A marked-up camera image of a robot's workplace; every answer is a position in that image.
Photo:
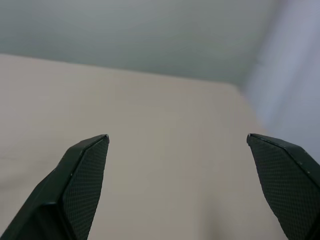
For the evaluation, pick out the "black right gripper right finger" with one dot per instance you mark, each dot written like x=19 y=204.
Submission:
x=287 y=185

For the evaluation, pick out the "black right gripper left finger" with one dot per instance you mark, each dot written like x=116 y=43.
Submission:
x=72 y=190

